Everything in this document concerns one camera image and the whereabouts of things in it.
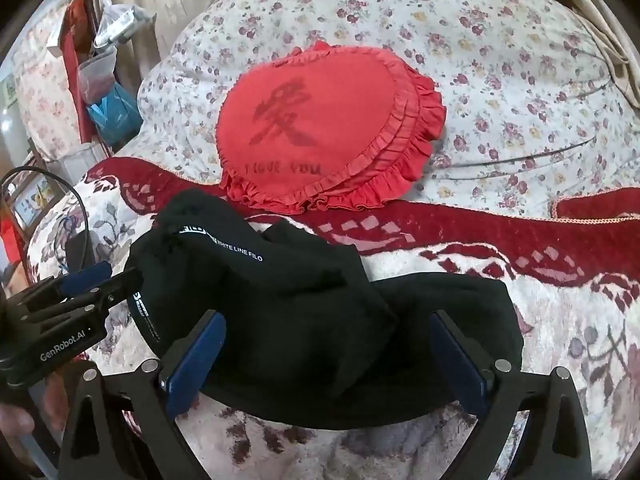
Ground clear bag with reddish contents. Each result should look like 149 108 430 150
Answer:
77 50 119 107

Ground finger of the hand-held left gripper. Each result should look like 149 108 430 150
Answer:
30 267 146 325
22 261 114 312

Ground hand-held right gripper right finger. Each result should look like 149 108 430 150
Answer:
429 310 608 480

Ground red hanging cloth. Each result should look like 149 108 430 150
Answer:
59 0 97 144

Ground blue plastic bag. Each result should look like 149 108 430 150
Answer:
87 82 144 144

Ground pale floral curtain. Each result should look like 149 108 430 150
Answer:
12 15 82 161

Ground framed picture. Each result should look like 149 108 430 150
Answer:
10 175 67 232

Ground red heart-shaped ruffled pillow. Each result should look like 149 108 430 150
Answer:
215 41 447 215

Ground red and white patterned blanket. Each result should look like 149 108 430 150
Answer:
27 156 640 480

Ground white floral quilt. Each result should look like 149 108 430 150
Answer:
137 0 640 221

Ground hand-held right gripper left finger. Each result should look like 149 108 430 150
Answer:
57 310 228 480

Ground black cable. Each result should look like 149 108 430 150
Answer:
0 166 92 261

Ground black flat device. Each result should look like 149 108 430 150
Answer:
65 234 94 274

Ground clear plastic bag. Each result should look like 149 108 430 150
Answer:
94 2 151 49

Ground beige cloth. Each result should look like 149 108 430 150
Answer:
560 0 640 111

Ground black pants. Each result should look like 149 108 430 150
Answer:
122 189 525 431

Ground person's left hand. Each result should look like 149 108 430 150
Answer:
0 402 36 461

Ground clear plastic container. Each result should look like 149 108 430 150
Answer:
45 142 109 187

